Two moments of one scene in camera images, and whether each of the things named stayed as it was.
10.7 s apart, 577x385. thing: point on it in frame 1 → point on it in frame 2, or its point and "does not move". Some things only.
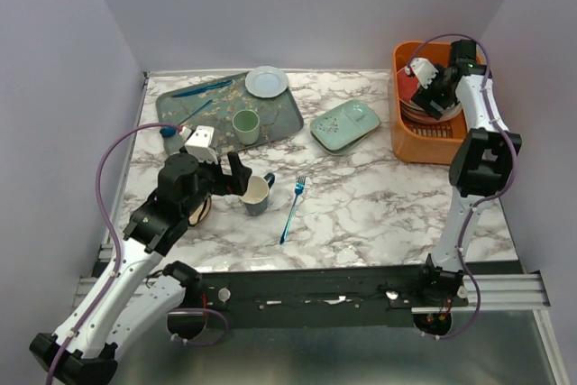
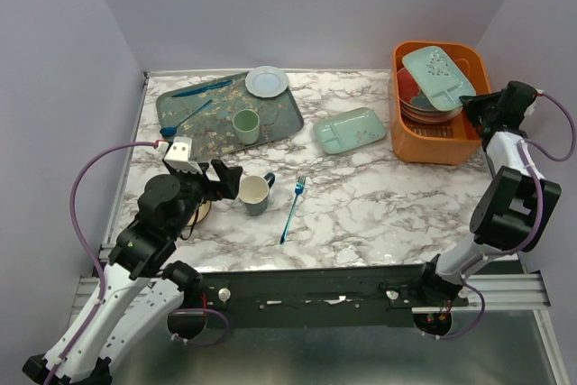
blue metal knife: (203, 89) does not move
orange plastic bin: (417, 142) does not move
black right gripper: (423, 96) → (472, 103)
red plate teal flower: (407, 84) does not move
